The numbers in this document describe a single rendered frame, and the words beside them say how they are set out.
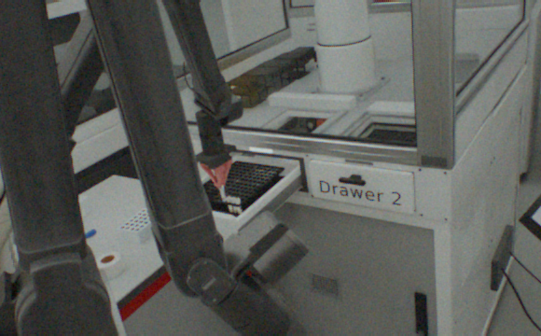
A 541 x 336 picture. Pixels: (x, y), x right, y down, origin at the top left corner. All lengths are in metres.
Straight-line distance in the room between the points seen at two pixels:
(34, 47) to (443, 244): 1.13
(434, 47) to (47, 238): 0.90
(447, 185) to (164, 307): 0.82
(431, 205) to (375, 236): 0.22
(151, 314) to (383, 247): 0.66
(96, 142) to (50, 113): 1.64
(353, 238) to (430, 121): 0.45
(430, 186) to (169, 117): 0.92
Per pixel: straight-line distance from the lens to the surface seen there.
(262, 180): 1.40
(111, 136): 2.13
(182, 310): 1.55
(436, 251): 1.40
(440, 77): 1.19
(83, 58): 0.86
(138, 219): 1.58
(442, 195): 1.30
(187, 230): 0.50
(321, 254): 1.60
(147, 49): 0.45
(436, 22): 1.15
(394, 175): 1.29
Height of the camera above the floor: 1.52
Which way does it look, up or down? 25 degrees down
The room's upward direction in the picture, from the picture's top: 10 degrees counter-clockwise
